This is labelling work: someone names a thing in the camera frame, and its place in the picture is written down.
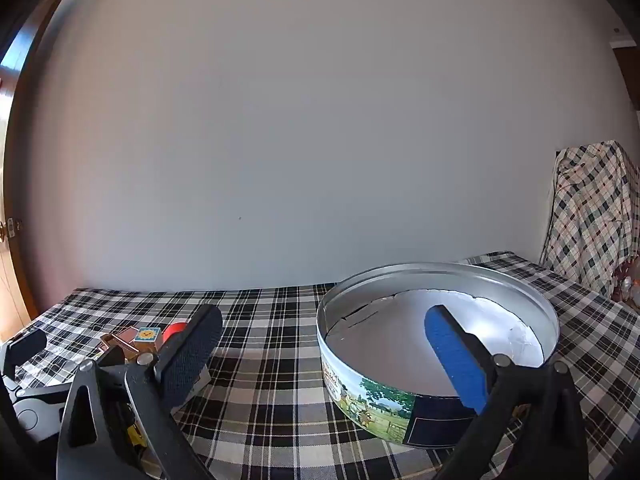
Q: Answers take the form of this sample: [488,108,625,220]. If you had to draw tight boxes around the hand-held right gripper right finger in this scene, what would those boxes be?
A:
[424,305,591,480]

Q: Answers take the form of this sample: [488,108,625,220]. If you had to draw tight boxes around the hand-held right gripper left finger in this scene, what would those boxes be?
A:
[56,304,223,480]

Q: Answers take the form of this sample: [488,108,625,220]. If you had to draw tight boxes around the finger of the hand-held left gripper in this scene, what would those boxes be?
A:
[0,330,48,382]
[95,344,127,368]

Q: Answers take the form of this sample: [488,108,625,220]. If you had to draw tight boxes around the copper foil packet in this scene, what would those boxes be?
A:
[100,326,138,361]

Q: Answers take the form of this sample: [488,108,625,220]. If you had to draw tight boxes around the red tape roll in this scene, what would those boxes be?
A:
[162,323,190,346]

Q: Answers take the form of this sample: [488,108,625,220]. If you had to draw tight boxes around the sun print toy block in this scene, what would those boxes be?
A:
[134,326,162,356]

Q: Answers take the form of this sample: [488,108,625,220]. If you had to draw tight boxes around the round metal tin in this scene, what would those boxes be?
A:
[316,261,561,448]

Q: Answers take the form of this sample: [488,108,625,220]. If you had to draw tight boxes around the wooden door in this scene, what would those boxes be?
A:
[0,0,73,341]

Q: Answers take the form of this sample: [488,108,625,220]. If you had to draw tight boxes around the black white checked tablecloth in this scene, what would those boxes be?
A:
[10,250,640,480]

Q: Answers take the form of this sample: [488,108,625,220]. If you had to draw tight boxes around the shiny wrapped trinkets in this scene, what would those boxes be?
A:
[612,260,640,311]

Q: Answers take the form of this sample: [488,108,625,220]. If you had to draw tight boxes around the dark wooden frame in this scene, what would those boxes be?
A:
[612,42,640,111]

